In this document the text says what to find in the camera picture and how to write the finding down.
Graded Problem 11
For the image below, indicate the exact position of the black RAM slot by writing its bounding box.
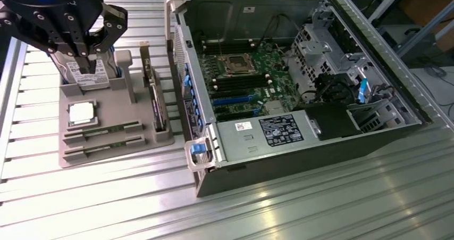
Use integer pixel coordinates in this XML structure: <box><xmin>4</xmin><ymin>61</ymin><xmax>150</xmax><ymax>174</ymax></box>
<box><xmin>214</xmin><ymin>82</ymin><xmax>274</xmax><ymax>90</ymax></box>
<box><xmin>213</xmin><ymin>76</ymin><xmax>272</xmax><ymax>85</ymax></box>
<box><xmin>202</xmin><ymin>44</ymin><xmax>254</xmax><ymax>50</ymax></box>
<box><xmin>213</xmin><ymin>79</ymin><xmax>273</xmax><ymax>87</ymax></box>
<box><xmin>204</xmin><ymin>47</ymin><xmax>256</xmax><ymax>54</ymax></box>
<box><xmin>212</xmin><ymin>73</ymin><xmax>270</xmax><ymax>81</ymax></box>
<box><xmin>201</xmin><ymin>38</ymin><xmax>253</xmax><ymax>44</ymax></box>
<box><xmin>202</xmin><ymin>41</ymin><xmax>254</xmax><ymax>47</ymax></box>

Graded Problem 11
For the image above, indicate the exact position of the green RAM stick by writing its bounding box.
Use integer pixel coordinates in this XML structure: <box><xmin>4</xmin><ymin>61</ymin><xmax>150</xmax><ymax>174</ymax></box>
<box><xmin>82</xmin><ymin>140</ymin><xmax>129</xmax><ymax>152</ymax></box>
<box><xmin>82</xmin><ymin>125</ymin><xmax>129</xmax><ymax>137</ymax></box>

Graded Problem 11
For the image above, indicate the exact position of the silver hard disk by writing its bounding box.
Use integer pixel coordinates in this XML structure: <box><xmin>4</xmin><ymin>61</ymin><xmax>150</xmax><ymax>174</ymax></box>
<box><xmin>52</xmin><ymin>31</ymin><xmax>118</xmax><ymax>88</ymax></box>

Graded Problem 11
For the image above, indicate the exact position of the graphics card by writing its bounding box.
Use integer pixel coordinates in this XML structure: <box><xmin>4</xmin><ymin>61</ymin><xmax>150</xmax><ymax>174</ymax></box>
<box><xmin>138</xmin><ymin>40</ymin><xmax>168</xmax><ymax>132</ymax></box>

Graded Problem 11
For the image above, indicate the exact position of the silver CPU chip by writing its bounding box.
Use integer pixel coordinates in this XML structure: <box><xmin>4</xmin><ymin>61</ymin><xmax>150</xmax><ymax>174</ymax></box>
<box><xmin>68</xmin><ymin>103</ymin><xmax>97</xmax><ymax>124</ymax></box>

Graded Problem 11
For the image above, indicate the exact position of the CPU socket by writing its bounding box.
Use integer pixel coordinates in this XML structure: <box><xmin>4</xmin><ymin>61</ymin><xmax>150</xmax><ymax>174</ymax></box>
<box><xmin>221</xmin><ymin>53</ymin><xmax>254</xmax><ymax>77</ymax></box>

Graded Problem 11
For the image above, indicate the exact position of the black expansion slot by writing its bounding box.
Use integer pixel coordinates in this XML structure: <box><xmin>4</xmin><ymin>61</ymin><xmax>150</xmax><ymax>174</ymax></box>
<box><xmin>210</xmin><ymin>89</ymin><xmax>246</xmax><ymax>98</ymax></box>

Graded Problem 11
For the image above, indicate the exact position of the blue expansion slot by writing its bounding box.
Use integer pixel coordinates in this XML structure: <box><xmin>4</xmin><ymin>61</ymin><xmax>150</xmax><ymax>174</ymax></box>
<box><xmin>212</xmin><ymin>94</ymin><xmax>250</xmax><ymax>105</ymax></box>

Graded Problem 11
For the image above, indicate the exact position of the green motherboard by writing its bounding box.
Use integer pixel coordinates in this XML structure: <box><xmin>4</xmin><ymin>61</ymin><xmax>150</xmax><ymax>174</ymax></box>
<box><xmin>197</xmin><ymin>40</ymin><xmax>303</xmax><ymax>121</ymax></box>

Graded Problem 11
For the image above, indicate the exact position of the grey parts rack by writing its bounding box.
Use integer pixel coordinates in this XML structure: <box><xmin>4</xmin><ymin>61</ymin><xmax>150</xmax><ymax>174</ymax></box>
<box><xmin>57</xmin><ymin>49</ymin><xmax>177</xmax><ymax>169</ymax></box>

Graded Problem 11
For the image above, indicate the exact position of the blue case latch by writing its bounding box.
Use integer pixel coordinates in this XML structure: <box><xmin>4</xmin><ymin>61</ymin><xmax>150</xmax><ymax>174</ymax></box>
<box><xmin>189</xmin><ymin>142</ymin><xmax>208</xmax><ymax>155</ymax></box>

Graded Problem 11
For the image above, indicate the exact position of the silver chipset heatsink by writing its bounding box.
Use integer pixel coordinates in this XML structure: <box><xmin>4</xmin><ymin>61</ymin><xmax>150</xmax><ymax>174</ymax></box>
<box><xmin>264</xmin><ymin>102</ymin><xmax>285</xmax><ymax>116</ymax></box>

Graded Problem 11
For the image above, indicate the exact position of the silver metal disk bay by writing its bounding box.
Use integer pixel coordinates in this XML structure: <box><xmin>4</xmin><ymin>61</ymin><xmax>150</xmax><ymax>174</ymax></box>
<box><xmin>289</xmin><ymin>23</ymin><xmax>355</xmax><ymax>92</ymax></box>

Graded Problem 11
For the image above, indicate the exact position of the silver power supply unit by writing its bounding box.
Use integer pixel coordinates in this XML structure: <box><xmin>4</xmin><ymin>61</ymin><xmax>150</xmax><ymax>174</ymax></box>
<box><xmin>213</xmin><ymin>109</ymin><xmax>321</xmax><ymax>163</ymax></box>

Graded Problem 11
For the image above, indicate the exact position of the black plastic air shroud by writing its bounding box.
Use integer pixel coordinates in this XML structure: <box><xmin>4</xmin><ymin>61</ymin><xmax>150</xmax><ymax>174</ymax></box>
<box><xmin>303</xmin><ymin>103</ymin><xmax>363</xmax><ymax>142</ymax></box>

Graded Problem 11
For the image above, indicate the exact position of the open black PC case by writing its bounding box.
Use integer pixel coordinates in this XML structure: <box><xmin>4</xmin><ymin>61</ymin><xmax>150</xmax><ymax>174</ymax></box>
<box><xmin>165</xmin><ymin>0</ymin><xmax>435</xmax><ymax>198</ymax></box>

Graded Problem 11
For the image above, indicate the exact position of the brown wooden desk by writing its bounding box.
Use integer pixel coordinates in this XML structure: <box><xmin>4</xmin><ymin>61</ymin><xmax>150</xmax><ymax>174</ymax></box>
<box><xmin>390</xmin><ymin>0</ymin><xmax>454</xmax><ymax>28</ymax></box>

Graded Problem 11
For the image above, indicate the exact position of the black wire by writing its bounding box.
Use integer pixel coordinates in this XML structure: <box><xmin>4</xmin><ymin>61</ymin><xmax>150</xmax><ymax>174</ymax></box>
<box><xmin>257</xmin><ymin>13</ymin><xmax>303</xmax><ymax>48</ymax></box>

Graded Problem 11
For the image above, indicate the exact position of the blue flat wire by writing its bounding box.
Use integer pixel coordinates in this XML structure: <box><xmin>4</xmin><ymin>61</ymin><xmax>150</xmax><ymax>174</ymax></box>
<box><xmin>357</xmin><ymin>77</ymin><xmax>369</xmax><ymax>105</ymax></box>

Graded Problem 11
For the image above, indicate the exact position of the aluminium frame post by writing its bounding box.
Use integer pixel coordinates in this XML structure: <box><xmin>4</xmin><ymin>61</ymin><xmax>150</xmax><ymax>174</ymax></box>
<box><xmin>397</xmin><ymin>0</ymin><xmax>454</xmax><ymax>65</ymax></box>

